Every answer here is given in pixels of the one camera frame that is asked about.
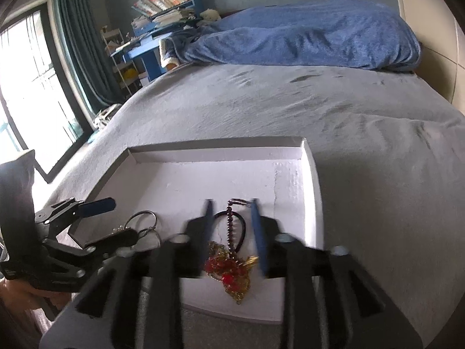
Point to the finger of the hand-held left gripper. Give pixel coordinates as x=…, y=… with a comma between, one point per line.
x=112, y=238
x=96, y=206

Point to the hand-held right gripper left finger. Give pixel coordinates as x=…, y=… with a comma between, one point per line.
x=207, y=225

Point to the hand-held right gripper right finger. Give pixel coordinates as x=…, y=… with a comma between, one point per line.
x=258, y=232

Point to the dark small bead strand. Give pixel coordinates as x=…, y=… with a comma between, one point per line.
x=229, y=225

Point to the silver bangle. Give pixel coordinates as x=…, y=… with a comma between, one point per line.
x=157, y=234

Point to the grey shallow cardboard box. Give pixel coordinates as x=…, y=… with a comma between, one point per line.
x=174, y=181

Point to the person's left hand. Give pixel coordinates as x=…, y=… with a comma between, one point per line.
x=21, y=294

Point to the white bag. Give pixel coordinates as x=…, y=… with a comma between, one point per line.
x=107, y=114

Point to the window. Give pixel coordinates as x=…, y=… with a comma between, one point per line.
x=32, y=80

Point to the grey bed blanket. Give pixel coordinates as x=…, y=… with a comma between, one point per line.
x=327, y=123

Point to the white shelf rack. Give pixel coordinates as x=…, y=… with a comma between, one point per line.
x=125, y=65

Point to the blue desk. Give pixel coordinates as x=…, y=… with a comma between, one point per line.
x=149, y=58

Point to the teal curtain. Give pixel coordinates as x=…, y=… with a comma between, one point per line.
x=83, y=43

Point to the stack of papers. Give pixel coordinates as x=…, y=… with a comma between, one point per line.
x=167, y=18

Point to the blue duvet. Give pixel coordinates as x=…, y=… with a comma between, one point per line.
x=308, y=32

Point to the cream plush toy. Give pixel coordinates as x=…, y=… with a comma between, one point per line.
x=210, y=15

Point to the beige wardrobe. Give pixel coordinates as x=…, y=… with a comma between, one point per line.
x=436, y=43

